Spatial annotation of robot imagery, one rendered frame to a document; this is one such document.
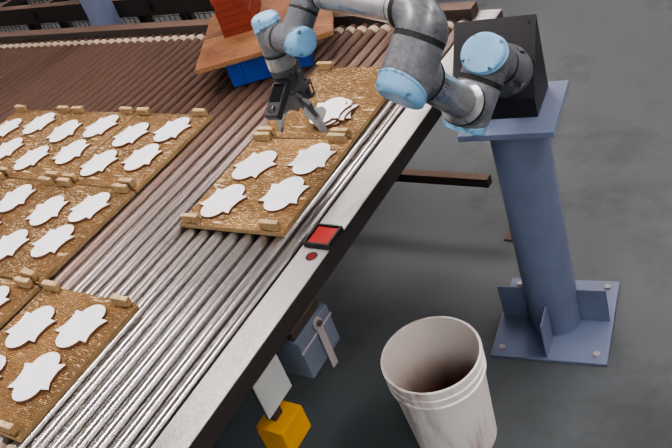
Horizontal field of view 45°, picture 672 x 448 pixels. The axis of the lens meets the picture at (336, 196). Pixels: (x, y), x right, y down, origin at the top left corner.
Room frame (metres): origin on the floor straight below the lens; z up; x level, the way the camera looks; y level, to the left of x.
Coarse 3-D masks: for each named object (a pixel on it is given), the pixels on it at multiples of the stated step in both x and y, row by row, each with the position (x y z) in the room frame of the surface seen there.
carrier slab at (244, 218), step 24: (264, 144) 2.16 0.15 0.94; (288, 144) 2.10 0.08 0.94; (312, 144) 2.05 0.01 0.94; (336, 144) 2.00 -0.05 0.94; (288, 168) 1.97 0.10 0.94; (264, 192) 1.89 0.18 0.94; (312, 192) 1.81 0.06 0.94; (240, 216) 1.82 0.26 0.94; (264, 216) 1.78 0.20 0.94; (288, 216) 1.74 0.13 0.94
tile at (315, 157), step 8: (320, 144) 2.02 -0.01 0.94; (328, 144) 2.01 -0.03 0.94; (304, 152) 2.01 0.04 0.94; (312, 152) 1.99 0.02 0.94; (320, 152) 1.98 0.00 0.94; (328, 152) 1.96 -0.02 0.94; (336, 152) 1.95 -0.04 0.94; (296, 160) 1.98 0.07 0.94; (304, 160) 1.97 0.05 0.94; (312, 160) 1.95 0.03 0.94; (320, 160) 1.94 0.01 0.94; (328, 160) 1.93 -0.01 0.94; (296, 168) 1.94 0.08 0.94; (304, 168) 1.93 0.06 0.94; (312, 168) 1.91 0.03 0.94; (320, 168) 1.91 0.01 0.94
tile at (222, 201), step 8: (240, 184) 1.97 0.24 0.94; (216, 192) 1.97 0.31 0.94; (224, 192) 1.96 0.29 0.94; (232, 192) 1.94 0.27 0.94; (240, 192) 1.93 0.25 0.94; (208, 200) 1.95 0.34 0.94; (216, 200) 1.93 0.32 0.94; (224, 200) 1.91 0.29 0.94; (232, 200) 1.90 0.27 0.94; (240, 200) 1.89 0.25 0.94; (208, 208) 1.90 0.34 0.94; (216, 208) 1.89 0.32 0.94; (224, 208) 1.87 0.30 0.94; (232, 208) 1.87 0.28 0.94; (208, 216) 1.86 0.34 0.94; (216, 216) 1.86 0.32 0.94
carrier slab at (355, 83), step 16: (320, 80) 2.44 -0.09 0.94; (336, 80) 2.40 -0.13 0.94; (352, 80) 2.36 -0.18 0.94; (368, 80) 2.32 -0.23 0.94; (320, 96) 2.33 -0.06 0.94; (336, 96) 2.29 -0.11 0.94; (352, 96) 2.25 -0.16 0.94; (368, 96) 2.21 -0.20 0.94; (288, 112) 2.30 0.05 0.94; (368, 112) 2.12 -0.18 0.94; (288, 128) 2.20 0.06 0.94; (304, 128) 2.16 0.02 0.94; (352, 128) 2.06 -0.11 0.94
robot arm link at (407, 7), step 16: (304, 0) 1.90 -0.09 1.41; (320, 0) 1.85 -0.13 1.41; (336, 0) 1.80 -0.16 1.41; (352, 0) 1.76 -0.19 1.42; (368, 0) 1.72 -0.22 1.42; (384, 0) 1.68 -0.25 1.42; (400, 0) 1.63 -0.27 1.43; (416, 0) 1.60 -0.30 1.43; (432, 0) 1.60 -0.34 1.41; (368, 16) 1.72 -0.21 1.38; (384, 16) 1.67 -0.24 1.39; (400, 16) 1.60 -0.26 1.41; (416, 16) 1.56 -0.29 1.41; (432, 16) 1.56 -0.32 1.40; (432, 32) 1.54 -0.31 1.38; (448, 32) 1.57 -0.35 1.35
